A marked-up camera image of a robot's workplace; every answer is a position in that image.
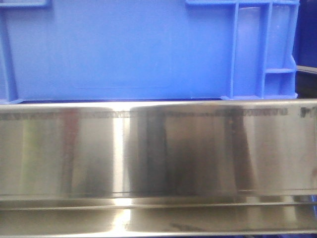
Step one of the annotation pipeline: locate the stainless steel shelf front rail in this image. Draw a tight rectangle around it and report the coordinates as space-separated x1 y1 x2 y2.
0 99 317 238

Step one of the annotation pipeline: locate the light blue plastic crate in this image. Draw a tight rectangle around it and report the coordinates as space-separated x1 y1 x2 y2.
0 0 299 104

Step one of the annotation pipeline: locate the dark blue bin right background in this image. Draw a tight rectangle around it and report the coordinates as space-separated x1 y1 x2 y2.
294 0 317 68

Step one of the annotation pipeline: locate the right black guide rail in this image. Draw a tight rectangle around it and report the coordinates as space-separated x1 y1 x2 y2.
296 65 317 99

